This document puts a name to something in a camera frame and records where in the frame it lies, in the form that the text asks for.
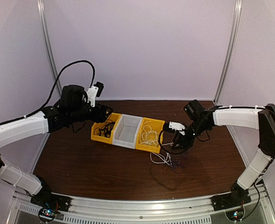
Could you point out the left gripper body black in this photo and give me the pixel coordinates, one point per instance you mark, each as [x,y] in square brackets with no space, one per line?
[98,116]

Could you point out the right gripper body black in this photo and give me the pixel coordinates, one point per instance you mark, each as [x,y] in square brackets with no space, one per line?
[185,141]

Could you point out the yellow bin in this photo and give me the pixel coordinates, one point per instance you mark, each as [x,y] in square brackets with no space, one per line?
[103,132]
[147,138]

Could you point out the white bin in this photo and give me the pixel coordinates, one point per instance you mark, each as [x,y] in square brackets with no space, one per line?
[126,131]

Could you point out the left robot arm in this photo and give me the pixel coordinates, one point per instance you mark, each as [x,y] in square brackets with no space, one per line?
[75,105]

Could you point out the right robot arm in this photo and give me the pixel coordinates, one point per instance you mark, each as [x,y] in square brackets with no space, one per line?
[259,119]

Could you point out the right circuit board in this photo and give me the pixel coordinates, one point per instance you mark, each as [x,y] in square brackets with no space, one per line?
[235,215]

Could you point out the circuit board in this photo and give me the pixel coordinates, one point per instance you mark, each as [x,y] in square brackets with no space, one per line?
[46,215]
[235,215]

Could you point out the left circuit board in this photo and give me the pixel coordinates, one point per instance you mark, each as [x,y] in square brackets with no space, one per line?
[46,215]

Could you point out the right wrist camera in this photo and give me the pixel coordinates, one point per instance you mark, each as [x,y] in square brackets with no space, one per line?
[172,127]

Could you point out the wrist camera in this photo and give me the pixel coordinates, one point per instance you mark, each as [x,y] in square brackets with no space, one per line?
[172,127]
[93,92]

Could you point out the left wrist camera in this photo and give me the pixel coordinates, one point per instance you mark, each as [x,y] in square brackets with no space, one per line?
[93,92]

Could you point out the aluminium front rail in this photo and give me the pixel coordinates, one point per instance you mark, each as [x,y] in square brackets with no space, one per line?
[196,210]

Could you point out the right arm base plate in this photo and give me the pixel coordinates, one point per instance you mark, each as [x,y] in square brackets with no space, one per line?
[229,200]

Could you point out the left frame post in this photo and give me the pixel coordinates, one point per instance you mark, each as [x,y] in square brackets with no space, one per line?
[46,38]

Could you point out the frame post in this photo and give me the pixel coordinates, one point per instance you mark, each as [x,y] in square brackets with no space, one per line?
[46,38]
[229,53]

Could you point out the right frame post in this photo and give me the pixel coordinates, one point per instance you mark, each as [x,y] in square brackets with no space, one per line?
[229,53]

